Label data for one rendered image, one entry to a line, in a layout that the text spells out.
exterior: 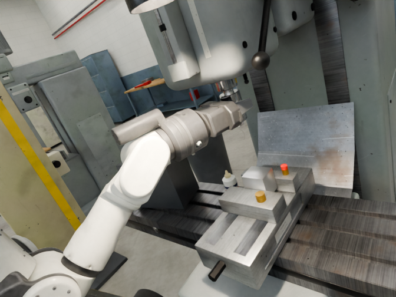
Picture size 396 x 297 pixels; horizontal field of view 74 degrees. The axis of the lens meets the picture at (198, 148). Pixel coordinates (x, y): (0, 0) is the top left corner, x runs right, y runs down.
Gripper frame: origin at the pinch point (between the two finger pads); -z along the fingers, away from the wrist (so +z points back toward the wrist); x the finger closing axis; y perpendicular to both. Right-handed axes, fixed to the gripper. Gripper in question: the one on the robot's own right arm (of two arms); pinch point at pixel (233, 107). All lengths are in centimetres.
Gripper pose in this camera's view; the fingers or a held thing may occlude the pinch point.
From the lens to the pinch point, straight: 60.1
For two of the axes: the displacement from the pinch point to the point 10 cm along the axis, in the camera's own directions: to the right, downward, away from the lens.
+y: 3.2, 8.8, 3.6
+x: -5.3, -1.4, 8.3
